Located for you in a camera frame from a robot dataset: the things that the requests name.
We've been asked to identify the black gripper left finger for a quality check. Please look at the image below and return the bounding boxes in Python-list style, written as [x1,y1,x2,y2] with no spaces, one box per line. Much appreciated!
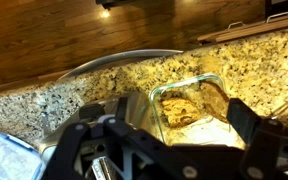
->
[41,96,202,180]

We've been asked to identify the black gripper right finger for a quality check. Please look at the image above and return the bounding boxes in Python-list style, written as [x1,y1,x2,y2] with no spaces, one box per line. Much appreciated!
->
[226,98,285,180]

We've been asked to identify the stainless steel two-slot toaster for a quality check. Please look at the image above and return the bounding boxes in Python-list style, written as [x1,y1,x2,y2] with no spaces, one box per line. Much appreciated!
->
[38,92,160,161]

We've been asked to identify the clear glass food container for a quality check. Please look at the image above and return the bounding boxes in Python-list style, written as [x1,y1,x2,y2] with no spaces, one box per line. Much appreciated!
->
[149,73,233,145]

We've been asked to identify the wooden drawer front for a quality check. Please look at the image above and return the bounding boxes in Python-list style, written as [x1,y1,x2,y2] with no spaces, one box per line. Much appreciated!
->
[197,14,288,44]

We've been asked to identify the blue-rimmed plastic container lid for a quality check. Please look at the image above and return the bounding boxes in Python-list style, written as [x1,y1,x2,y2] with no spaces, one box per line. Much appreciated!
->
[0,132,47,180]

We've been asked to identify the curved metal appliance handle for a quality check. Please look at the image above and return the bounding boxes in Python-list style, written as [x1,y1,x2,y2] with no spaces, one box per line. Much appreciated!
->
[57,49,184,82]

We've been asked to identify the metal drawer handle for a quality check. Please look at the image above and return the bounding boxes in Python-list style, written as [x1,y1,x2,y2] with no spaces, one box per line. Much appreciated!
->
[266,11,288,24]
[228,21,246,30]

